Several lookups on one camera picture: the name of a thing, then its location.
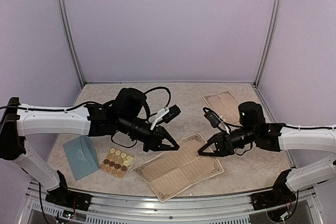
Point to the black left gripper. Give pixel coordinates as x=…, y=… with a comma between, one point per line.
x=154, y=142

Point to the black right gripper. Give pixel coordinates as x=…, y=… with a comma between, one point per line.
x=223, y=144

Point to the beige lined letter paper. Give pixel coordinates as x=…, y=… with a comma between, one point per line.
x=173, y=172

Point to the teal blue envelope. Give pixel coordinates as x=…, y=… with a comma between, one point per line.
x=81, y=155

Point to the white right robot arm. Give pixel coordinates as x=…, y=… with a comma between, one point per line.
x=277, y=137

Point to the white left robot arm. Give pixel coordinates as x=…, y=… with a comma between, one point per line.
x=128, y=113

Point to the round sticker seal sheet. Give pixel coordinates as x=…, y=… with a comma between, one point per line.
x=116, y=163

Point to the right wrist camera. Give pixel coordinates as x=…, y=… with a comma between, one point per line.
x=215, y=120

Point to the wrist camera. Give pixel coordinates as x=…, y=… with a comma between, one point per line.
x=165, y=115
x=215, y=120

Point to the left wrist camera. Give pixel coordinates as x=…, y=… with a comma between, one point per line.
x=165, y=115

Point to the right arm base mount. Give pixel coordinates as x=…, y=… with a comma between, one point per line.
x=279, y=194

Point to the aluminium front rail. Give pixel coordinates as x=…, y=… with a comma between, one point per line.
x=114, y=208

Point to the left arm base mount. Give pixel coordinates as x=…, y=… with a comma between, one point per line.
x=62, y=196

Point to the right aluminium frame post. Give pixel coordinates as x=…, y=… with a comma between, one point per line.
x=268, y=42

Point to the aluminium frame post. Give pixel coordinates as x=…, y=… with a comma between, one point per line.
x=70, y=42
x=268, y=42

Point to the left aluminium frame post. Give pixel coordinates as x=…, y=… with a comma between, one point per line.
x=70, y=42

